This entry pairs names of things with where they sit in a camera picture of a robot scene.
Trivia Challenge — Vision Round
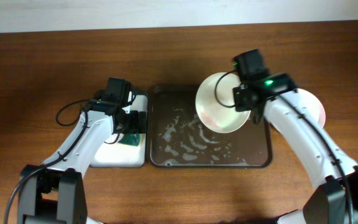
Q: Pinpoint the dark brown serving tray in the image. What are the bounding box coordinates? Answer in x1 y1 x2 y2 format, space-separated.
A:
145 85 273 168

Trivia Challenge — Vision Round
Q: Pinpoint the green yellow sponge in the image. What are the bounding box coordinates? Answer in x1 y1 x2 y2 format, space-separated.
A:
118 134 142 146

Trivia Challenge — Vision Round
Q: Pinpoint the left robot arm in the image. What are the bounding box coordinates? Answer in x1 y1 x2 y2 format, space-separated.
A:
17 95 149 223

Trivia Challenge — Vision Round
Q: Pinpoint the cream plate with red stain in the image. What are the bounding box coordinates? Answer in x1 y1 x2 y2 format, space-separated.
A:
195 72 250 133

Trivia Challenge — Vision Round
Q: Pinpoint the white sponge tray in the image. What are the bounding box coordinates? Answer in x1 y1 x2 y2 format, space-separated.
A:
90 93 149 168

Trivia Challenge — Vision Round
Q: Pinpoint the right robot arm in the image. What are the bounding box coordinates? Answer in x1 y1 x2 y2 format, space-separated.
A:
233 73 358 223

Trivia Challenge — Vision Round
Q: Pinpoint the pink plate with red stain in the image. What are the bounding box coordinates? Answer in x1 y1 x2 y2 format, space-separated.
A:
268 88 326 131

